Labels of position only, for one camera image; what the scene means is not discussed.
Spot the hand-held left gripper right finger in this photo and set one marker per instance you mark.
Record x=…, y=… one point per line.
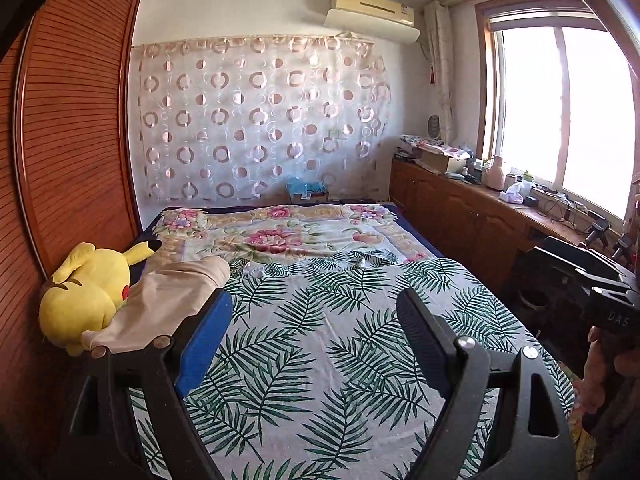
x=425, y=345

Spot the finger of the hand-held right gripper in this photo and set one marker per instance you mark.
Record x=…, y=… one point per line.
x=595, y=260
x=575, y=275

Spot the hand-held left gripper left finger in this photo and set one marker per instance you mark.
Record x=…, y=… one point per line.
x=205, y=345

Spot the peach printed t-shirt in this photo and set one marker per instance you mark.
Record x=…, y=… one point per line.
x=165, y=295

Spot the person's right forearm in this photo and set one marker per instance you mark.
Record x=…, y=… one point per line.
x=622, y=425

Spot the person's right hand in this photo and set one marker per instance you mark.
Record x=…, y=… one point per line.
x=595, y=380

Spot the black tripod head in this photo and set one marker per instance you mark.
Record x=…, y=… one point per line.
x=623, y=247
x=597, y=232

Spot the white power strip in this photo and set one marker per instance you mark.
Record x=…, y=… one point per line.
x=560, y=205

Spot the green leaf print bed sheet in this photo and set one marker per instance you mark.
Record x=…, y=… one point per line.
x=325, y=335

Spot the white plastic bag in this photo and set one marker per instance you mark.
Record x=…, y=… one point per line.
x=515, y=193

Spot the green capped bottle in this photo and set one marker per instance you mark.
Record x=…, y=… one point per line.
x=527, y=176

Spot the yellow plush toy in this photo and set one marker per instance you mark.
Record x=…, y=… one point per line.
x=85, y=305

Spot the long wooden cabinet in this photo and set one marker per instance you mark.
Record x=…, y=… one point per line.
x=460, y=215

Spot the pink floral blanket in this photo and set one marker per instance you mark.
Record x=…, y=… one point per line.
x=280, y=232

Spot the wooden framed window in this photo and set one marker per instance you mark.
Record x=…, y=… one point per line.
x=560, y=110

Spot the cardboard box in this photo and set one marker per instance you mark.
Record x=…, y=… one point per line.
x=442, y=162

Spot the blue plastic bag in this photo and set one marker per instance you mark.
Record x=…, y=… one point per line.
x=302, y=189

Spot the stack of patterned cloths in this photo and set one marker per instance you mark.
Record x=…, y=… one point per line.
x=422, y=142

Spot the small round desk fan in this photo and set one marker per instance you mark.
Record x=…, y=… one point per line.
x=435, y=127

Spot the sheer circle pattern curtain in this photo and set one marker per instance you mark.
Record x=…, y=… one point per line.
x=250, y=120

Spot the white window curtain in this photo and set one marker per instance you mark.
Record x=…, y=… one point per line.
x=442, y=70

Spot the brown slatted wooden wardrobe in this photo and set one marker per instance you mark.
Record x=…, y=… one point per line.
x=70, y=135

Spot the cream wall air conditioner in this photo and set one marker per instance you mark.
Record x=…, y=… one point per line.
x=370, y=10

